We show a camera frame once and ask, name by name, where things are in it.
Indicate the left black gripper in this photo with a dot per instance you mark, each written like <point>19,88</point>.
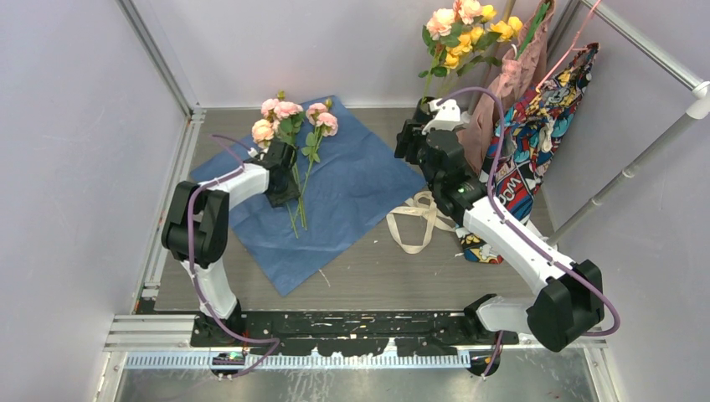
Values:
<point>291,192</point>

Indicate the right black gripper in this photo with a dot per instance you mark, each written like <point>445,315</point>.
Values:
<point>411,133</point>

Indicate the pink rose stem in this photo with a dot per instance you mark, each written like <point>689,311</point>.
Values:
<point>285,118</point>
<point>449,36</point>
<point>259,131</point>
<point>324,124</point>

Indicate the cream ribbon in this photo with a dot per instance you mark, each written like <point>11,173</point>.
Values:
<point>413,224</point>

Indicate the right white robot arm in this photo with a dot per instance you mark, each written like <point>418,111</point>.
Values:
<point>565,303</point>

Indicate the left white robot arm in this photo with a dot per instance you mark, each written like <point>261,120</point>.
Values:
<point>197,224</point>

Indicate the black vase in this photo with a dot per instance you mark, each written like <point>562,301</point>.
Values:
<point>422,113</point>

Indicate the yellow flowers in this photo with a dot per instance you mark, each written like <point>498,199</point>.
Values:
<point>496,31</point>

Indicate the pink garment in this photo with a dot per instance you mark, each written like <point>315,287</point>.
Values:
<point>515,77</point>

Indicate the colourful cartoon print garment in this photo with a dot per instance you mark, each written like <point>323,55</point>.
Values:
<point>535,126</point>

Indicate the pink clothes hanger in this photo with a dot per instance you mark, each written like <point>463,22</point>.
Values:
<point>572,47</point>

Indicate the green clothes hanger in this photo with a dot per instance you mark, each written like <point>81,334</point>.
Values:
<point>539,17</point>

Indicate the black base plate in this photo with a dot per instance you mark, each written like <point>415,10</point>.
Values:
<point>355,334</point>

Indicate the white slotted cable duct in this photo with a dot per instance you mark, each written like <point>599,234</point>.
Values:
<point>232,360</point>

